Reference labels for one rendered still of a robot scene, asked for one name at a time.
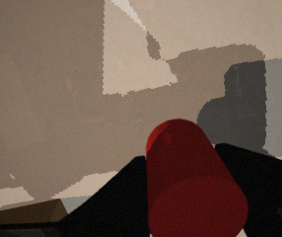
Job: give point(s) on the dark red marker cap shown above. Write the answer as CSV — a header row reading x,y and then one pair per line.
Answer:
x,y
191,192

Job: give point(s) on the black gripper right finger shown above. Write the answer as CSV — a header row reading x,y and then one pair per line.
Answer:
x,y
260,178

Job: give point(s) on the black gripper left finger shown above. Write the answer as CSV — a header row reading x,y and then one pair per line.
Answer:
x,y
119,209

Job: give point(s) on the brown wooden block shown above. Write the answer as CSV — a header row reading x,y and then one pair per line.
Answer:
x,y
43,211

